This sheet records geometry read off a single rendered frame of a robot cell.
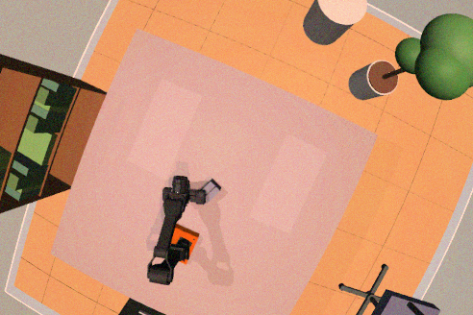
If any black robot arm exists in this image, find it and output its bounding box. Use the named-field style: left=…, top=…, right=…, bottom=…
left=147, top=176, right=192, bottom=285

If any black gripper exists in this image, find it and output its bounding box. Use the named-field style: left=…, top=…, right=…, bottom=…
left=162, top=187, right=206, bottom=206

